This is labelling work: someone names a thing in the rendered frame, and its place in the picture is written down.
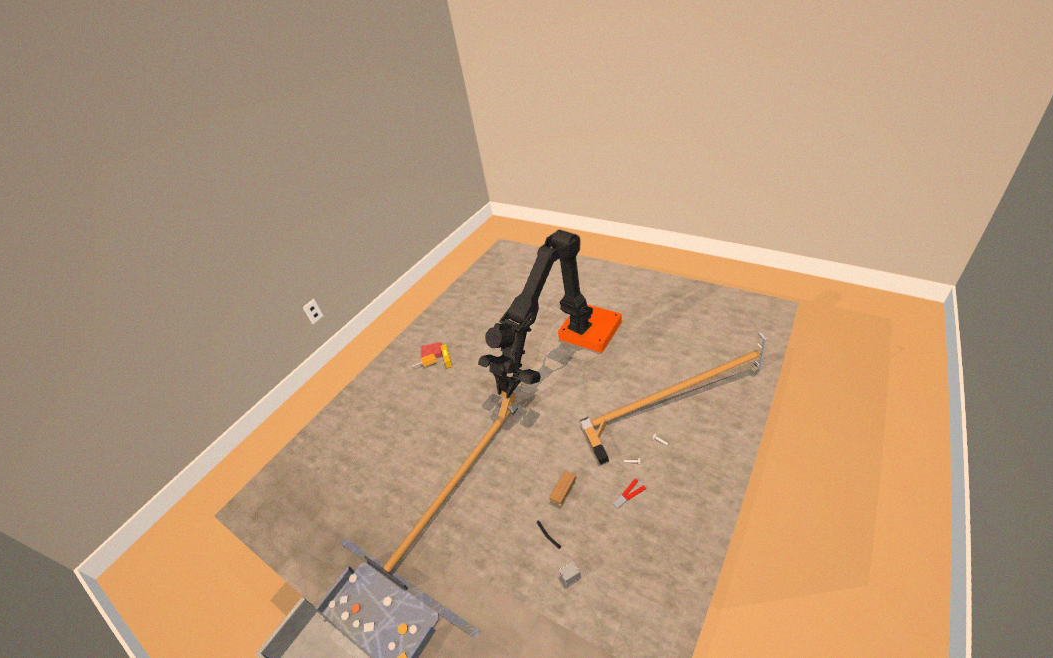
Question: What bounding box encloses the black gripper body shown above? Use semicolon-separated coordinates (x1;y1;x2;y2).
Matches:
478;347;541;385

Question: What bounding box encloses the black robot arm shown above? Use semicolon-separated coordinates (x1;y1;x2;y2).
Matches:
485;230;594;376

